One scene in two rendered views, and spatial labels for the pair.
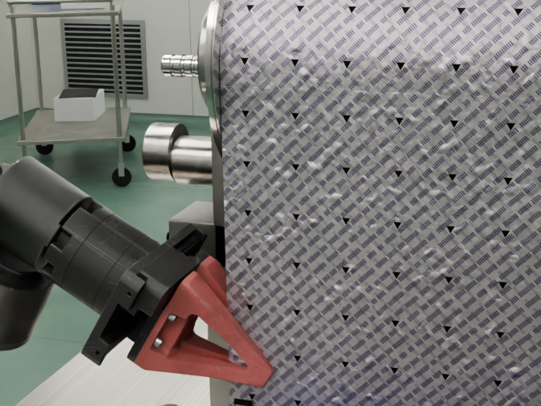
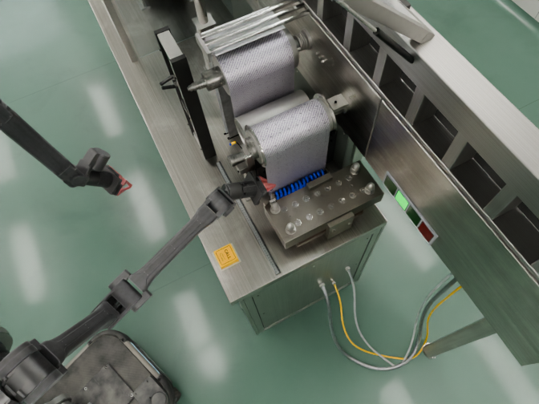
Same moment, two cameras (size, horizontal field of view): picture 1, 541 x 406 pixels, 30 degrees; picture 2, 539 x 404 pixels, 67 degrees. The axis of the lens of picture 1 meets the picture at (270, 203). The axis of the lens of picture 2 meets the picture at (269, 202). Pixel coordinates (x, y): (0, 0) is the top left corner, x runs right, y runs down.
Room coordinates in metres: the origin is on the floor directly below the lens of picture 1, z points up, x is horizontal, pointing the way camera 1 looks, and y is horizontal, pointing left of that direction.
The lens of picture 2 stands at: (0.03, 0.47, 2.34)
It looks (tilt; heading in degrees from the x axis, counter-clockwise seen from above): 63 degrees down; 320
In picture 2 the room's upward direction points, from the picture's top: 7 degrees counter-clockwise
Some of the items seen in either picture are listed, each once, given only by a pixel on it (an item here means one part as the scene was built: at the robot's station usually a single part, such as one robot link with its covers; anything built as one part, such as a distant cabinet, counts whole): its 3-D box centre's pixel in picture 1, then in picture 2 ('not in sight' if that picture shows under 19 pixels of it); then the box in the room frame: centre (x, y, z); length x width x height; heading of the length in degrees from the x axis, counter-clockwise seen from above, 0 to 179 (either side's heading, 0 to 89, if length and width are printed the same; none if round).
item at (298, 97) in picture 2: not in sight; (273, 119); (0.70, -0.15, 1.17); 0.26 x 0.12 x 0.12; 71
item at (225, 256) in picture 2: not in sight; (225, 256); (0.55, 0.28, 0.91); 0.07 x 0.07 x 0.02; 71
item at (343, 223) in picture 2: not in sight; (339, 226); (0.31, -0.07, 0.96); 0.10 x 0.03 x 0.11; 71
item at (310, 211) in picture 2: not in sight; (323, 203); (0.41, -0.09, 1.00); 0.40 x 0.16 x 0.06; 71
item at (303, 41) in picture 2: not in sight; (297, 42); (0.77, -0.35, 1.33); 0.07 x 0.07 x 0.07; 71
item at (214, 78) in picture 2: not in sight; (212, 78); (0.87, -0.05, 1.33); 0.06 x 0.06 x 0.06; 71
